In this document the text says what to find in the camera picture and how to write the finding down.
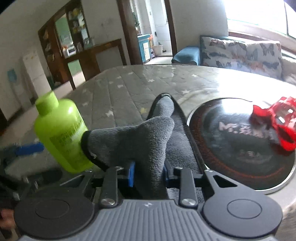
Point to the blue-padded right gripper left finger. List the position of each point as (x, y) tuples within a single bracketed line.
[(116, 177)]

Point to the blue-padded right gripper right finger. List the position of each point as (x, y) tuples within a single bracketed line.
[(182, 179)]

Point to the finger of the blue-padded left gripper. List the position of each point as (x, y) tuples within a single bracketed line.
[(29, 149)]

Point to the green plastic bottle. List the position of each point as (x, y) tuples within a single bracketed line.
[(60, 126)]

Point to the grey cleaning cloth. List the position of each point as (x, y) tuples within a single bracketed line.
[(164, 136)]

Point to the white refrigerator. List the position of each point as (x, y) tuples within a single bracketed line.
[(37, 78)]

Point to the round black turntable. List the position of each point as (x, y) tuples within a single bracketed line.
[(232, 143)]

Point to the dark wooden side table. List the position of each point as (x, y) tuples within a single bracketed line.
[(88, 61)]

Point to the dark wooden shelf cabinet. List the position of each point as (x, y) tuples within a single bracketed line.
[(63, 36)]

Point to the red plastic bag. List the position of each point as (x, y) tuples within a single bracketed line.
[(281, 116)]

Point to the blue sofa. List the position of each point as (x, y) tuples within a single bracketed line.
[(191, 55)]

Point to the white bucket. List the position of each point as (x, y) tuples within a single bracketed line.
[(158, 50)]

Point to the blue cabinet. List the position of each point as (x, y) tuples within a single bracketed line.
[(145, 46)]

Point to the long butterfly print cushion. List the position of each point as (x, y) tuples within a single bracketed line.
[(259, 57)]

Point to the beige pillow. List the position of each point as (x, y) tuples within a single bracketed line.
[(289, 70)]

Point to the dark wooden door frame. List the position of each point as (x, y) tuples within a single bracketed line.
[(148, 17)]

